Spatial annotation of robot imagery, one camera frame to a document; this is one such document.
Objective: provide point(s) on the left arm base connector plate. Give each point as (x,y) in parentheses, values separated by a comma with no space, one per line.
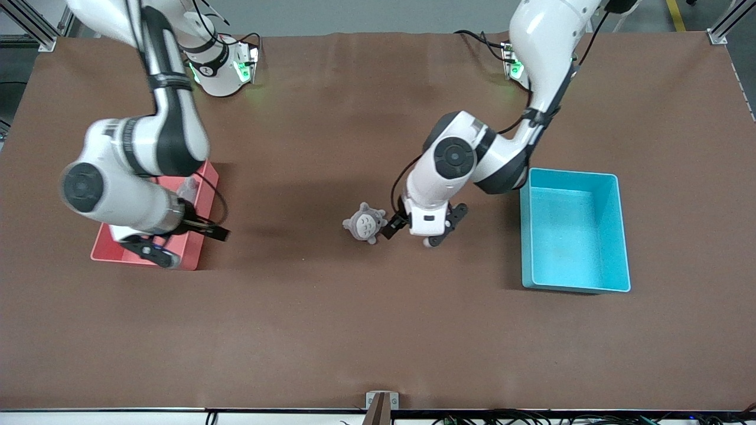
(514,65)

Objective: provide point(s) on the grey metal bracket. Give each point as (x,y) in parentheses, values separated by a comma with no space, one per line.
(371,401)

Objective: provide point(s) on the grey plush toy white belly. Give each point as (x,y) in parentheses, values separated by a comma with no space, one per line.
(363,223)

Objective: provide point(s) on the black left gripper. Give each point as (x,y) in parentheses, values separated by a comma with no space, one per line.
(394,224)

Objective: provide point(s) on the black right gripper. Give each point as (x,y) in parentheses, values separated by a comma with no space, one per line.
(190,225)

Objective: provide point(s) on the right arm base connector plate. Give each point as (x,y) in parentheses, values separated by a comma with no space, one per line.
(245,68)

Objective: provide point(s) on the white table edge rail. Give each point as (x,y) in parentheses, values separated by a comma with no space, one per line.
(88,418)

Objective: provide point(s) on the plain grey plush toy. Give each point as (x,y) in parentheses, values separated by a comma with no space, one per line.
(188,190)

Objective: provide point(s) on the pink plastic box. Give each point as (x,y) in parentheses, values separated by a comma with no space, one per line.
(192,254)

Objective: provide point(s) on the blue plastic box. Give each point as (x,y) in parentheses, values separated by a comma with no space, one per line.
(567,236)

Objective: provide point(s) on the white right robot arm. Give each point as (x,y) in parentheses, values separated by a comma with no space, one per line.
(118,200)

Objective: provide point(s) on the brown table mat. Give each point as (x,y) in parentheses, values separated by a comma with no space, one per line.
(366,307)

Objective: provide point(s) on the aluminium frame post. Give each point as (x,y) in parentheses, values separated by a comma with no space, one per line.
(47,41)
(717,36)

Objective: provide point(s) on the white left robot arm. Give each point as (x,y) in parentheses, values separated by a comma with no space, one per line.
(549,47)

